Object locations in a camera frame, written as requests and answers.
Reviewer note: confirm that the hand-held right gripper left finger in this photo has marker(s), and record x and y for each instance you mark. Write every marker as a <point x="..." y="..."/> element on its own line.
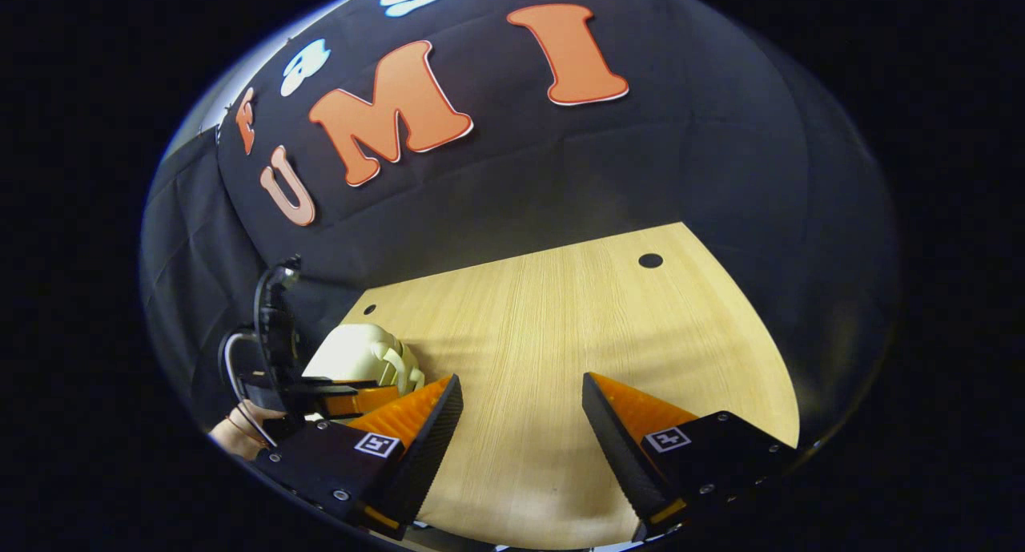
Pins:
<point x="432" y="452"/>

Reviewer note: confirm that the pale yellow suitcase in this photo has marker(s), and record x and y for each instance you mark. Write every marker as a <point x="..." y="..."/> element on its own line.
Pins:
<point x="352" y="352"/>

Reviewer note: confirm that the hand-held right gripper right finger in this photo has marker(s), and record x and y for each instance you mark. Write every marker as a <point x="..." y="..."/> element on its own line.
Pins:
<point x="617" y="452"/>

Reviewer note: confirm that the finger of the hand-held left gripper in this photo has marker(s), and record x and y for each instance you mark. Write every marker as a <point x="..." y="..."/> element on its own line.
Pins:
<point x="360" y="401"/>
<point x="336" y="383"/>

